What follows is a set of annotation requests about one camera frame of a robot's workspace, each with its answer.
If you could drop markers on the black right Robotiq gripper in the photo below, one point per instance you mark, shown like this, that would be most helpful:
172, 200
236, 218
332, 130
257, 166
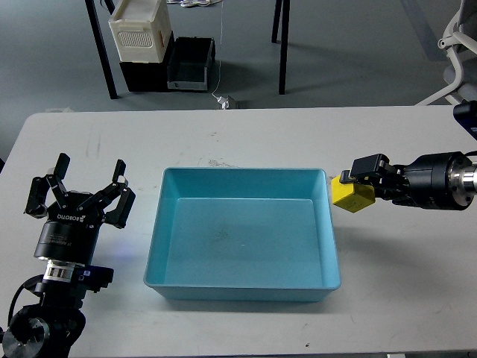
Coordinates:
442, 181

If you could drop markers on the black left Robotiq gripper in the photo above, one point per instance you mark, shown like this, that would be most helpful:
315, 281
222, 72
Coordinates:
71, 230

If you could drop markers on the yellow cube block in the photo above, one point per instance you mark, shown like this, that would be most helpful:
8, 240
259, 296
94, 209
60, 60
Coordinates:
351, 197

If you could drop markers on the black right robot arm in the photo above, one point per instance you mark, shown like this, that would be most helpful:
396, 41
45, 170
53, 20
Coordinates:
386, 187

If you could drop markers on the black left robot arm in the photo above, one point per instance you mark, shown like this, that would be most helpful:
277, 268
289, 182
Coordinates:
50, 327

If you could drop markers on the black crate under white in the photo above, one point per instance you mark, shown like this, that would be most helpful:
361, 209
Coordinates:
148, 77

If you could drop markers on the light blue plastic tray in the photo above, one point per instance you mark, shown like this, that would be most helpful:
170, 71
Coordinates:
249, 234

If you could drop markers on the white office chair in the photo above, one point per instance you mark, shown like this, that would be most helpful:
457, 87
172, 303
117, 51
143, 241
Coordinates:
459, 43

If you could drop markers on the black table leg right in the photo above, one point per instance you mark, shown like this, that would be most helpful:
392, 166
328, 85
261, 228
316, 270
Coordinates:
281, 20

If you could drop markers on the black table leg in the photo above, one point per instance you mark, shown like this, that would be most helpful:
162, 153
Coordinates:
100, 46
281, 20

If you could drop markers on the black open bin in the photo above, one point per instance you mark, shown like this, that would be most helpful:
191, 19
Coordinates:
190, 64

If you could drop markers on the white plastic crate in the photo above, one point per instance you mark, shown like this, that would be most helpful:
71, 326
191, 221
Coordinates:
141, 30

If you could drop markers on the black table leg left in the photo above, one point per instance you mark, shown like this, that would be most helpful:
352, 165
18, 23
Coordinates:
100, 46

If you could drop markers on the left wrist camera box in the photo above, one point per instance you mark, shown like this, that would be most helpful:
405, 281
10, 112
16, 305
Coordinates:
92, 278

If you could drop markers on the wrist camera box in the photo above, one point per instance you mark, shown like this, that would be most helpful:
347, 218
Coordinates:
92, 278
465, 115

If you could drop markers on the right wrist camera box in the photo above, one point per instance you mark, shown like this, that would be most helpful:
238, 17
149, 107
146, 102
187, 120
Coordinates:
465, 115

